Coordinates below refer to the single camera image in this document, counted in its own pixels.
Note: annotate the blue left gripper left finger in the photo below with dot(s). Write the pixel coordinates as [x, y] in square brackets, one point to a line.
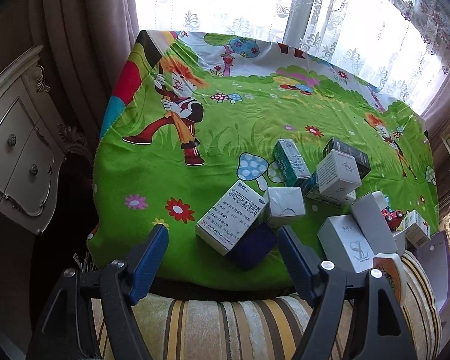
[144, 261]

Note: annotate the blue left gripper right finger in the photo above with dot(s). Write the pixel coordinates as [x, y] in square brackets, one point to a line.
[302, 264]

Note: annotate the dark blue glossy box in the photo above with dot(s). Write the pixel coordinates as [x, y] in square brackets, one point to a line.
[252, 247]

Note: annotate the white medicine box blue text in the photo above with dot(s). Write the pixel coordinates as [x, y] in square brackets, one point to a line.
[227, 221]

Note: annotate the white cube box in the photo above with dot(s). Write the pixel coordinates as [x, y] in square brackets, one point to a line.
[337, 175]

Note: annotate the white SL logo box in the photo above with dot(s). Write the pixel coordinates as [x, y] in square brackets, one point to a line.
[344, 244]

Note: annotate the silver-white crumpled box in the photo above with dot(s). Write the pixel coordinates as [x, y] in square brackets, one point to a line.
[283, 206]

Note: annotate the grey plain box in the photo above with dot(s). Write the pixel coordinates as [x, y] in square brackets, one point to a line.
[370, 220]

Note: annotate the orange white fan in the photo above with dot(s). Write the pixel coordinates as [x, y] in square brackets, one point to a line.
[392, 268]

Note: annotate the green white slim box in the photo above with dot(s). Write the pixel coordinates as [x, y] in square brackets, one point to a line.
[291, 163]

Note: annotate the striped beige sofa cushion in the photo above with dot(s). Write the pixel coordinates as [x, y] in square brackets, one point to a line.
[266, 329]

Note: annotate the red toy car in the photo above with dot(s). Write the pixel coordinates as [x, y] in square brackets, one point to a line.
[392, 218]

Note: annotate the white open tray box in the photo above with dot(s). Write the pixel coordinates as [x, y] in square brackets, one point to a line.
[399, 234]

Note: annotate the small white barcode box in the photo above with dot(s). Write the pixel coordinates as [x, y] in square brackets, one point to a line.
[416, 228]

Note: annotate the purple-edged white storage box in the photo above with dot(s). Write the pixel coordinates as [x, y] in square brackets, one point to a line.
[434, 257]

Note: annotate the green cartoon tablecloth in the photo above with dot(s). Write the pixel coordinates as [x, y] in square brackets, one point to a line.
[193, 113]

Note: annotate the cream carved drawer cabinet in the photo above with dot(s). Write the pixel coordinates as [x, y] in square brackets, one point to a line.
[31, 153]

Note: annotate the pink-brown curtain right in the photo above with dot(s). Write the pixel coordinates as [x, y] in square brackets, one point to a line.
[437, 120]

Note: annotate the pink-brown curtain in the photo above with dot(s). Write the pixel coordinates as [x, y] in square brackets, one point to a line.
[85, 45]
[437, 120]

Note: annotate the pink-brown curtain left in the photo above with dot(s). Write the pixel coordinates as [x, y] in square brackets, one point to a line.
[85, 45]

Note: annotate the sheer lace curtain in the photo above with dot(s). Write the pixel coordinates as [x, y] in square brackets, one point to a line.
[400, 46]

